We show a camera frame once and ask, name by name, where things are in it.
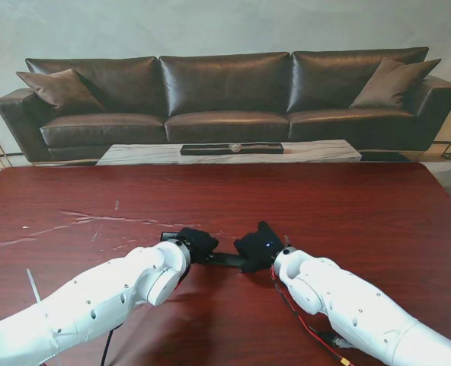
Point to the white marble coffee table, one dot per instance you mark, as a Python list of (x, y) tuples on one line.
[(141, 154)]

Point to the black decorative tray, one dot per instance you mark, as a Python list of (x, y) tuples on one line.
[(210, 150)]

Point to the black remote control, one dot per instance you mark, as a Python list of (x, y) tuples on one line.
[(227, 258)]

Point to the clear glass ball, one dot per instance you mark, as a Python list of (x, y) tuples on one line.
[(236, 147)]

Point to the black battery cover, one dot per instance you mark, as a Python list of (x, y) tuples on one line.
[(168, 235)]

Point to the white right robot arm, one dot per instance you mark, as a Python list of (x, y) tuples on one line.
[(343, 297)]

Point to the dark brown leather sofa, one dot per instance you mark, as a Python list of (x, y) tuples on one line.
[(225, 89)]

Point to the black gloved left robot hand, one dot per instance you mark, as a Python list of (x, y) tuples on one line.
[(200, 244)]

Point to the gold metal side table frame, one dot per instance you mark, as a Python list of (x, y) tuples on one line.
[(4, 154)]

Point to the brown throw cushion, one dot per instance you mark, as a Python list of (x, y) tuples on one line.
[(57, 90), (395, 85)]

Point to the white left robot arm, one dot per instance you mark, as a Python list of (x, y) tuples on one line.
[(96, 301)]

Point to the white zip tie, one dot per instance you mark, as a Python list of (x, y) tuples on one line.
[(34, 287)]

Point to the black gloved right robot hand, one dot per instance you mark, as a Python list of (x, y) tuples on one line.
[(258, 248)]

